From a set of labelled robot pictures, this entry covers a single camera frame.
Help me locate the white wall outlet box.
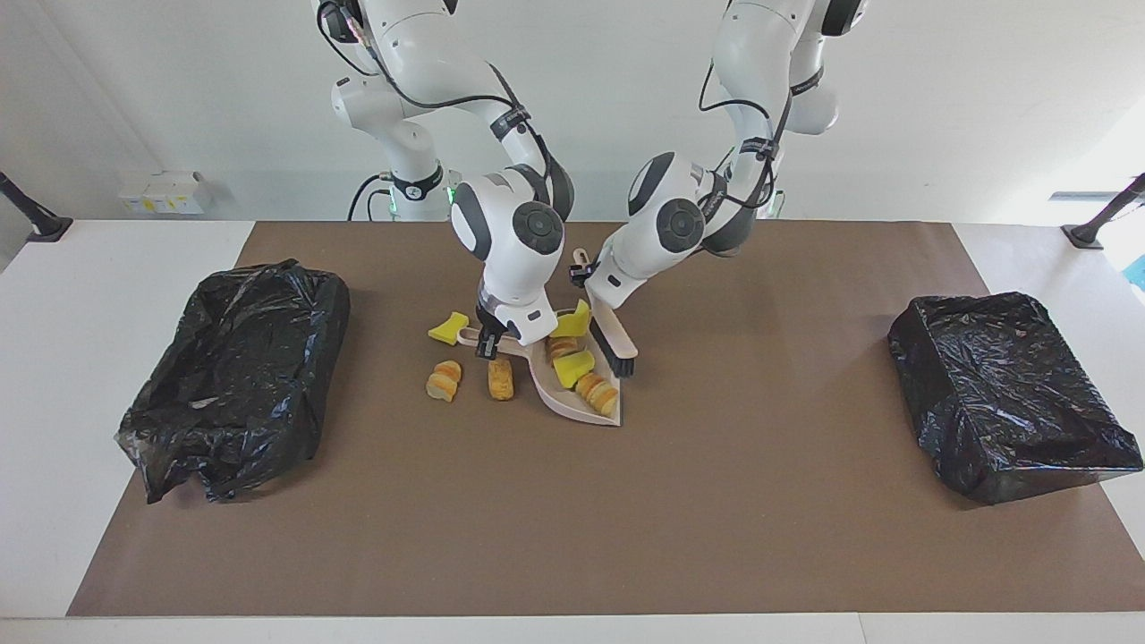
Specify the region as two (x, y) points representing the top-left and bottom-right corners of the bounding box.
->
(119, 170), (208, 216)

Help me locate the black base cable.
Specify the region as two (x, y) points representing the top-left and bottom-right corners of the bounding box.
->
(347, 173), (394, 222)

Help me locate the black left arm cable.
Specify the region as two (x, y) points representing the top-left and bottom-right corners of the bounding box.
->
(698, 63), (790, 212)

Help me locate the beige plastic dustpan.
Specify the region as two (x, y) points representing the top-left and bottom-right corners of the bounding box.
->
(458, 309), (625, 427)

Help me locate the brown table mat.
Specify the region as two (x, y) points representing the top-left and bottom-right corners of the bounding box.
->
(67, 221), (1145, 618)

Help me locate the black bag lined bin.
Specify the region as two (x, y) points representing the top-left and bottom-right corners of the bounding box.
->
(114, 259), (352, 504)
(887, 291), (1145, 506)

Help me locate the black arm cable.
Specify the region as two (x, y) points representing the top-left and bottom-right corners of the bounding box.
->
(698, 63), (790, 212)
(318, 0), (557, 180)

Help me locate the black camera stand pole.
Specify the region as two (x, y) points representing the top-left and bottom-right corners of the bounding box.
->
(0, 170), (74, 244)
(1061, 173), (1145, 250)

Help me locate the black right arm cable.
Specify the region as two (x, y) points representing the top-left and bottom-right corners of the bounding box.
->
(318, 0), (557, 180)

